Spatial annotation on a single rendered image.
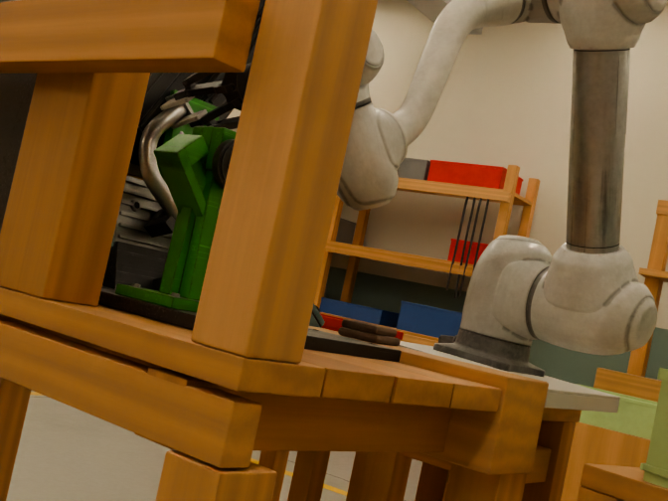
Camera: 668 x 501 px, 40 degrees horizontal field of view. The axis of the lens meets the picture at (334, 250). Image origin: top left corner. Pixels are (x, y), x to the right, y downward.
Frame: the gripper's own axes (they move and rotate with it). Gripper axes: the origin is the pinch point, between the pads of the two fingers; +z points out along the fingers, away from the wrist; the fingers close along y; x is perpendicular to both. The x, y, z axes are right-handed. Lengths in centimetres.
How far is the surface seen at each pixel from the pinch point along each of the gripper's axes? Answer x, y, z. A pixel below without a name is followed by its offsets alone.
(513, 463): 21, -64, -47
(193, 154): 25.2, -0.5, -22.9
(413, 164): -453, -207, 264
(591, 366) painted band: -395, -371, 158
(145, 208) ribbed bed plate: 13.9, -10.9, 5.9
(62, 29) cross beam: 31.5, 22.6, -19.6
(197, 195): 27.1, -5.9, -21.5
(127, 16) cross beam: 33, 21, -33
